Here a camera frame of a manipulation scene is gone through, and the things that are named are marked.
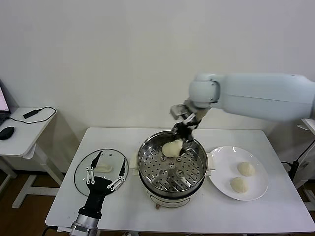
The black computer mouse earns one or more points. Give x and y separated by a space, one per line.
7 132

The round glass pot lid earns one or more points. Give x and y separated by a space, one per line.
108 157

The black power adapter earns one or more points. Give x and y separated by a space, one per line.
294 169

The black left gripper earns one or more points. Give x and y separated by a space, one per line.
96 191

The white side table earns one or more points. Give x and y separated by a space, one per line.
22 140

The stainless steel steamer basket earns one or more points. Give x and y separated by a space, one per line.
197 172

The black usb dongle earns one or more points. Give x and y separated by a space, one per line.
31 113

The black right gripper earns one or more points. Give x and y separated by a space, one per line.
184 130

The white steamed baozi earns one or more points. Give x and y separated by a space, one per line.
171 150
246 168
239 185

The white round plate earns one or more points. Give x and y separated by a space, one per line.
226 167

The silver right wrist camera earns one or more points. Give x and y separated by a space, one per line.
178 110

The white electric cooker base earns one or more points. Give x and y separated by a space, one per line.
169 200

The black laptop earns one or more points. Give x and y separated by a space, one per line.
3 98

